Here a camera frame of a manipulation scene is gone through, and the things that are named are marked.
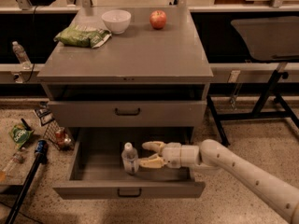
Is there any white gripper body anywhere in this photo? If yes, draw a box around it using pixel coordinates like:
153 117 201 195
162 143 181 169

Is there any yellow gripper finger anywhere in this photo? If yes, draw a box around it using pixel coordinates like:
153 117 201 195
142 141 165 155
139 154 165 169

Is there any clear plastic water bottle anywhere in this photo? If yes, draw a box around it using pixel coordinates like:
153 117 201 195
121 143 139 175

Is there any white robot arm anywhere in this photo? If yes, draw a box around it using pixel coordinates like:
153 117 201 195
140 139 299 224

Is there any closed middle grey drawer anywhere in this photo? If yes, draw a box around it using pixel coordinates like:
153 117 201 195
49 101 206 127

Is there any open bottom grey drawer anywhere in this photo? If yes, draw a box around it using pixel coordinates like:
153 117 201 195
53 127 205 199

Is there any grey metal drawer cabinet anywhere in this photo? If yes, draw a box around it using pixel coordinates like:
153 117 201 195
36 6 215 142

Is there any plastic bottle lying on floor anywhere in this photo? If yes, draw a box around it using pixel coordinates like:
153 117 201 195
0 147 27 182

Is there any small water bottle on ledge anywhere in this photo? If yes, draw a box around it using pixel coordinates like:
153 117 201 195
12 41 33 70

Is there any black pole with blue cap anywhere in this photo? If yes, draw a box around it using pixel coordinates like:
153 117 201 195
5 139 48 224

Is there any black white card on floor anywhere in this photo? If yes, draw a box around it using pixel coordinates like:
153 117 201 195
34 108 54 126

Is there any red apple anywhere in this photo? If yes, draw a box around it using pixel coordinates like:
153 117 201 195
149 10 166 30

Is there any white bowl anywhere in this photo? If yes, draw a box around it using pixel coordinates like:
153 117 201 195
102 9 131 34

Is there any green chip bag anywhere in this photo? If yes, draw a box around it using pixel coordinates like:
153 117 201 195
54 25 111 49

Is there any green snack packet on floor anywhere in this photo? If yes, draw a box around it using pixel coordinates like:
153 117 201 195
8 123 34 149

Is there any black stand with grey tray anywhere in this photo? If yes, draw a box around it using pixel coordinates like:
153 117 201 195
206 16 299 147

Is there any wire basket with red can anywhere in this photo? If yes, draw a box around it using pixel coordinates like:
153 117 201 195
43 120 74 151

